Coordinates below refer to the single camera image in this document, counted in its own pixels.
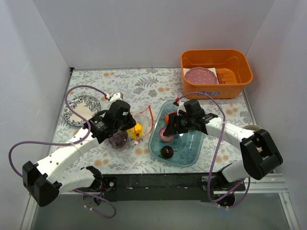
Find yellow bell pepper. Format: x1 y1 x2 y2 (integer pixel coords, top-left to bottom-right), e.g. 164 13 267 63
127 123 142 139

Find blue floral plate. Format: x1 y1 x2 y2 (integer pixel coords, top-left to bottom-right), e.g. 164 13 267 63
63 95 101 127

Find orange fruit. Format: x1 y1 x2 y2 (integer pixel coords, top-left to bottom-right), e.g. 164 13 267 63
164 115 169 124

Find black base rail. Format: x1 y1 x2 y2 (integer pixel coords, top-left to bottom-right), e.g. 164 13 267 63
100 171 225 201

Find red grape bunch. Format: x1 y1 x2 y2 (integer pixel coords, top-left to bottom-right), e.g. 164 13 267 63
108 131 128 149

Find beige ceramic bowl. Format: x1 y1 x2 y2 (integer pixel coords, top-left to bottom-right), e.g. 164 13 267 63
243 125 261 131

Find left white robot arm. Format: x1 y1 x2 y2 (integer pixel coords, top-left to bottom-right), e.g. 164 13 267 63
22 100 136 207

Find floral tablecloth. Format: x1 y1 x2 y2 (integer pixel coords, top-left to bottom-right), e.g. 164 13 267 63
45 68 269 174

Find orange plastic basin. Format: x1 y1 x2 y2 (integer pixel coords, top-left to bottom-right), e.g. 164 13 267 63
181 49 253 99

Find dark purple plum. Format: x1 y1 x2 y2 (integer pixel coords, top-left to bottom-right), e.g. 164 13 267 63
160 146 174 159

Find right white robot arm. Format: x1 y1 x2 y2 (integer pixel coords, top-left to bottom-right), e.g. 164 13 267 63
163 99 283 191

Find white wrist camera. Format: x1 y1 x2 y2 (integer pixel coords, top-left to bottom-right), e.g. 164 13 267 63
105 92 123 104
173 98 187 116

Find blue transparent plastic tray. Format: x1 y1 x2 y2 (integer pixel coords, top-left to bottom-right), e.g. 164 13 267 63
148 100 204 167

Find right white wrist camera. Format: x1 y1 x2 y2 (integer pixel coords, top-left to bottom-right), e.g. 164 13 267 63
173 98 187 116

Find purple onion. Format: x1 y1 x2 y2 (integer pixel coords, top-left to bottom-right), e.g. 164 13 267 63
159 127 175 142

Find clear zip top bag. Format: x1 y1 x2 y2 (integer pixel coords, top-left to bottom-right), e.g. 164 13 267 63
106 105 154 150

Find pink dotted plate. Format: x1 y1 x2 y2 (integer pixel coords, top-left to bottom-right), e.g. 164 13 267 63
183 67 219 85

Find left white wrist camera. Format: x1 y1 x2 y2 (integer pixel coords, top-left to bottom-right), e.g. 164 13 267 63
105 92 123 104

